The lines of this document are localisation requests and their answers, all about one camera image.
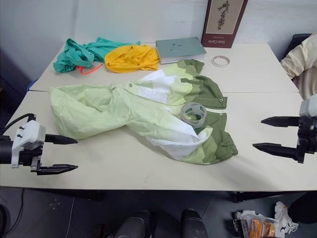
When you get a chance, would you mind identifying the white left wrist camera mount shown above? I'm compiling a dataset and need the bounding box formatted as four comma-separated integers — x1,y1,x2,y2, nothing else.
11,119,47,169

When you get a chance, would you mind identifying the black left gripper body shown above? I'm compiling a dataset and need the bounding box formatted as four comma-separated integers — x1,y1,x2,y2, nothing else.
18,140,47,176

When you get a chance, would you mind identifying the grey-green hardcover book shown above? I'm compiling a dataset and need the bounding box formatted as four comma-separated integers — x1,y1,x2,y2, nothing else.
155,37,208,65

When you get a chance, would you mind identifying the clear packing tape roll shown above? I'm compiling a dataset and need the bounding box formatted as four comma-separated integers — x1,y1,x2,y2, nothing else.
180,102,208,131

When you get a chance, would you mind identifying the black table crossbar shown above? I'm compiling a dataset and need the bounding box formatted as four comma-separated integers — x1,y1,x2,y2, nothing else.
231,190,317,203

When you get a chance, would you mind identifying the clear bag with orange items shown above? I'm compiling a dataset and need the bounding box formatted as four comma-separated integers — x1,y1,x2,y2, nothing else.
233,210,278,238

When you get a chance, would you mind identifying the beige garment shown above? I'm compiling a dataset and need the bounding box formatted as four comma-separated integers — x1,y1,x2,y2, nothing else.
280,33,317,100

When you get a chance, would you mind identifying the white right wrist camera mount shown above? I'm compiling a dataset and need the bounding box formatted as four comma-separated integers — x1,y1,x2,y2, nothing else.
299,95,317,122

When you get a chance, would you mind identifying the white crumpled cloth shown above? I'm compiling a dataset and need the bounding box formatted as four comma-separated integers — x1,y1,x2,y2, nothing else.
273,201,300,235

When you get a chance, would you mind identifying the teal garment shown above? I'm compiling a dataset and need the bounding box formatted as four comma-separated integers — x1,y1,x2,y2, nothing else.
53,37,142,74

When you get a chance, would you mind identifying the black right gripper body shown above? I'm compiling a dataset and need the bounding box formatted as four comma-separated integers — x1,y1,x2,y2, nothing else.
296,116,317,162

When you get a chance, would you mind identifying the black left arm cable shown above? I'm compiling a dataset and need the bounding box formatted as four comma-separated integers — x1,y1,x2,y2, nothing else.
0,113,37,136

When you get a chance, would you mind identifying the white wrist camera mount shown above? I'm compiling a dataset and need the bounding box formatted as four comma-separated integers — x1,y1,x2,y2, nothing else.
299,95,317,122
11,119,47,169

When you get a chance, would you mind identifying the orange cord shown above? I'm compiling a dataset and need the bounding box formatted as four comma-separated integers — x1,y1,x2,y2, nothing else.
76,63,104,76

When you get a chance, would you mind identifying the white masking tape roll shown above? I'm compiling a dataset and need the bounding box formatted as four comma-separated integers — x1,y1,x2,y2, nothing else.
211,55,231,68

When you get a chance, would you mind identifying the yellow garment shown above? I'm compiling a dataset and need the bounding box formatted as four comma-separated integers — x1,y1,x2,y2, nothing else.
104,44,160,74

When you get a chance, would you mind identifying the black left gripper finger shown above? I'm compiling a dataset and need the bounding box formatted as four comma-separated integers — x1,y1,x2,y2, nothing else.
44,134,78,146
37,164,79,176

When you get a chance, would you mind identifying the dark rounded shape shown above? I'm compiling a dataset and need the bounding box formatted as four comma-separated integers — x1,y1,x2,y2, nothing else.
115,210,159,238
180,208,209,238

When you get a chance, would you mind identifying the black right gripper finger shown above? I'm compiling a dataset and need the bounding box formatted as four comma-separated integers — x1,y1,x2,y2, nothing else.
260,116,301,128
252,142,304,164

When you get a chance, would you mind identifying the green patchwork zip jacket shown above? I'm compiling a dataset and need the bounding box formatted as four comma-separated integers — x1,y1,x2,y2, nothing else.
49,59,239,166

